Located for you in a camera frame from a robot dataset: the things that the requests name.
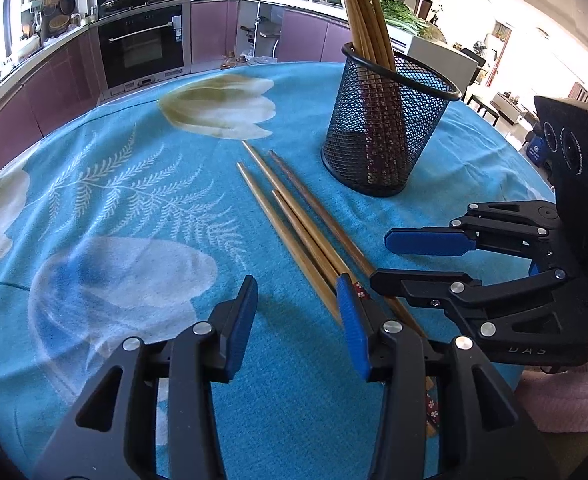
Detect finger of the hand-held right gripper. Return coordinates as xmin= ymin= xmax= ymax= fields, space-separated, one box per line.
xmin=384 ymin=201 xmax=560 ymax=261
xmin=370 ymin=267 xmax=588 ymax=366

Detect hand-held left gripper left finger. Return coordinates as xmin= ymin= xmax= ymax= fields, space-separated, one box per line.
xmin=31 ymin=275 xmax=259 ymax=480

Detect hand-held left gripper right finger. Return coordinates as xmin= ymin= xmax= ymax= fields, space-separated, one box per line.
xmin=336 ymin=273 xmax=565 ymax=480

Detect wooden chopstick floral handle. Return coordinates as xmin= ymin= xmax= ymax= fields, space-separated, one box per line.
xmin=271 ymin=189 xmax=440 ymax=438
xmin=236 ymin=161 xmax=345 ymax=323
xmin=242 ymin=140 xmax=375 ymax=303
xmin=268 ymin=149 xmax=427 ymax=338

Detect black mesh utensil holder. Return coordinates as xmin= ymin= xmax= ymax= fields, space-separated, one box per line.
xmin=321 ymin=42 xmax=462 ymax=197

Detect bundle of wooden chopsticks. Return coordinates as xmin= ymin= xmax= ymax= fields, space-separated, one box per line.
xmin=333 ymin=0 xmax=415 ymax=186

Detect blue floral tablecloth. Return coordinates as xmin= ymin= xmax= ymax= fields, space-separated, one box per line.
xmin=0 ymin=60 xmax=560 ymax=480

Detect black dining chair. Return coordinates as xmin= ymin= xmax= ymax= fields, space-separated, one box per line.
xmin=461 ymin=47 xmax=487 ymax=96

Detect bunch of leafy greens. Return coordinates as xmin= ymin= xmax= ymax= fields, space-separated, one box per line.
xmin=376 ymin=0 xmax=435 ymax=36

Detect under-counter water purifier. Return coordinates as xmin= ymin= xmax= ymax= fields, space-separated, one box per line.
xmin=239 ymin=15 xmax=280 ymax=56

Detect purple base cabinets white counter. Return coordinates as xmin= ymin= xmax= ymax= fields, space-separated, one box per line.
xmin=189 ymin=0 xmax=410 ymax=73

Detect black integrated stove with oven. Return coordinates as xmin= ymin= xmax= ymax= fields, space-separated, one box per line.
xmin=95 ymin=0 xmax=193 ymax=92

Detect purple base cabinets with sink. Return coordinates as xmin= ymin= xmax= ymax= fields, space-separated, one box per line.
xmin=0 ymin=25 xmax=105 ymax=163

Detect white cooking pot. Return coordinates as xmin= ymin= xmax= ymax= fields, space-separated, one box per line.
xmin=11 ymin=35 xmax=42 ymax=63

